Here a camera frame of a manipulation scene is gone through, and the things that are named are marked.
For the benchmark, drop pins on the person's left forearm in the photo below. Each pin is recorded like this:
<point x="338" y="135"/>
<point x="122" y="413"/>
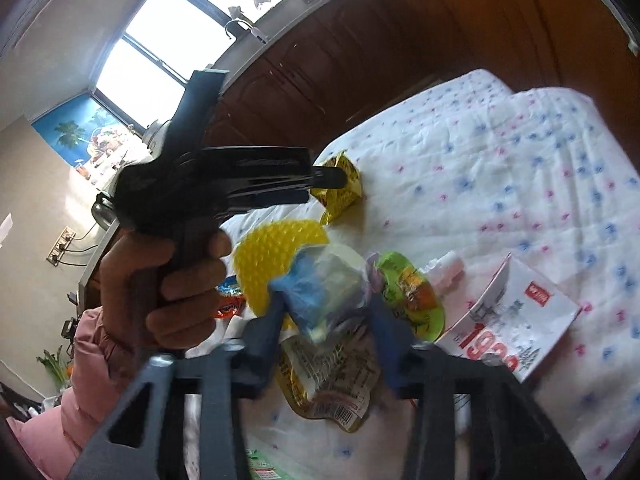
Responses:
<point x="95" y="385"/>

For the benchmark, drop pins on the wall socket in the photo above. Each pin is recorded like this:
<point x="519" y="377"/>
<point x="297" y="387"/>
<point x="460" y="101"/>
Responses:
<point x="60" y="245"/>

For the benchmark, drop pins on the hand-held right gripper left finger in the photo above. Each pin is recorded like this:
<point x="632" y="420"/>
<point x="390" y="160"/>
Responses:
<point x="262" y="340"/>

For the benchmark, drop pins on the green jelly cup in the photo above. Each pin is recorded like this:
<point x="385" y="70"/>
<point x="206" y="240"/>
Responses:
<point x="415" y="300"/>

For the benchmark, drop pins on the green plant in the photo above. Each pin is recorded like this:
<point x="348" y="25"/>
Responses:
<point x="52" y="367"/>

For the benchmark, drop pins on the wooden kitchen cabinet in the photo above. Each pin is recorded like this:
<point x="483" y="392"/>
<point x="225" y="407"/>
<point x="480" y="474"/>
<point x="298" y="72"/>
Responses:
<point x="400" y="35"/>

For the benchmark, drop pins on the yellow snack packet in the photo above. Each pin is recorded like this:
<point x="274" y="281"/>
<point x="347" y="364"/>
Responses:
<point x="345" y="200"/>

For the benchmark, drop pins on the metal pot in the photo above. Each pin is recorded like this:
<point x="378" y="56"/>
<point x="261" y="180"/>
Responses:
<point x="157" y="135"/>

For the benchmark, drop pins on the white red printed paper packet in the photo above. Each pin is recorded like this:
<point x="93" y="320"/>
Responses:
<point x="520" y="320"/>

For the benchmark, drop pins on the green printed packet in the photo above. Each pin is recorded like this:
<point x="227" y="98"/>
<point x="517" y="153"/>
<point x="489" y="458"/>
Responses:
<point x="265" y="467"/>

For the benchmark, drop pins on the person's left hand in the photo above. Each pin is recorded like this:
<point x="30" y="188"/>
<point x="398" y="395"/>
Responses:
<point x="130" y="280"/>

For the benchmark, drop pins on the white sponge block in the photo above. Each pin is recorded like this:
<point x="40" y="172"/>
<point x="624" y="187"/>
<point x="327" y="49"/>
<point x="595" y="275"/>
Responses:
<point x="340" y="270"/>

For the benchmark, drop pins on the yellow white barcode packet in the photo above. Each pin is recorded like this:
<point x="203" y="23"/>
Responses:
<point x="330" y="375"/>

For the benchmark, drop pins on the small white bottle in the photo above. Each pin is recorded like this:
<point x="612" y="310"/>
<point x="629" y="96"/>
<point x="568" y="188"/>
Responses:
<point x="445" y="270"/>

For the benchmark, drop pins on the blue palm tree poster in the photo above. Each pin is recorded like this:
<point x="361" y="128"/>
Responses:
<point x="65" y="130"/>

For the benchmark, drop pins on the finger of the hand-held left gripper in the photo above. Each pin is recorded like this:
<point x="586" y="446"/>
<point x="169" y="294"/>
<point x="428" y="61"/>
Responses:
<point x="330" y="176"/>

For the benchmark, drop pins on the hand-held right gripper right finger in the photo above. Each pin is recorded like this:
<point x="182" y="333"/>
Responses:
<point x="395" y="355"/>

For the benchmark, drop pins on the yellow spiky plastic disc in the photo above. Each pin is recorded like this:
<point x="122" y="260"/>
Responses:
<point x="265" y="260"/>

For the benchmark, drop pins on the window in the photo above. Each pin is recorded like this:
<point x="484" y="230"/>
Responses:
<point x="150" y="70"/>

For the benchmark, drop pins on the orange snack wrapper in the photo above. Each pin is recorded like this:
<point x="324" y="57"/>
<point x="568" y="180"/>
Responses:
<point x="230" y="302"/>

